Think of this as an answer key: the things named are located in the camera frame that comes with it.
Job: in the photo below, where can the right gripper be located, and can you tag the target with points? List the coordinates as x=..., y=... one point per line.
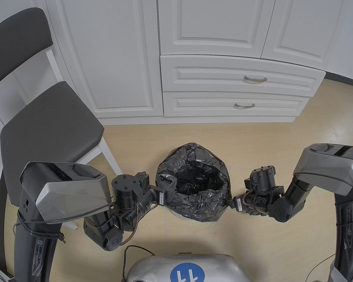
x=238, y=204

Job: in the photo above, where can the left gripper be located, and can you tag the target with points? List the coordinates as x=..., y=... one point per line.
x=153, y=198

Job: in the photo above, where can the black plastic bag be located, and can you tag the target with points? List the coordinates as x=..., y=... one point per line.
x=194, y=204

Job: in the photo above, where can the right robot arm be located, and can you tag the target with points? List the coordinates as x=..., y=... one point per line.
x=326, y=169

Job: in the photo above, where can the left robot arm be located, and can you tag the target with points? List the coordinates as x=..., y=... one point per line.
x=70, y=192

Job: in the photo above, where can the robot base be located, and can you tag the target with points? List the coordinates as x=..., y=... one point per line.
x=164, y=267

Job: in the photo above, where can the crumpled black plastic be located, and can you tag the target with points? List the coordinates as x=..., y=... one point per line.
x=253, y=213

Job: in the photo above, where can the white trash bin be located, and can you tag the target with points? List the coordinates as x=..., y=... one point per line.
x=176, y=213

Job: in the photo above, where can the grey and white chair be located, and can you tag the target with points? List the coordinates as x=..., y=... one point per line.
x=47, y=128

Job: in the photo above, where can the white wardrobe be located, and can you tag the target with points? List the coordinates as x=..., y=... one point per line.
x=208, y=16

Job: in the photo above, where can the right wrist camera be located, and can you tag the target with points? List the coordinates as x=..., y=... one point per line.
x=249, y=184

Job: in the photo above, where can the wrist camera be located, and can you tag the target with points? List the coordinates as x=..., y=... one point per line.
x=249, y=184
x=142, y=180

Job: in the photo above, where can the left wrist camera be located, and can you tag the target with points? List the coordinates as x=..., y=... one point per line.
x=142, y=180

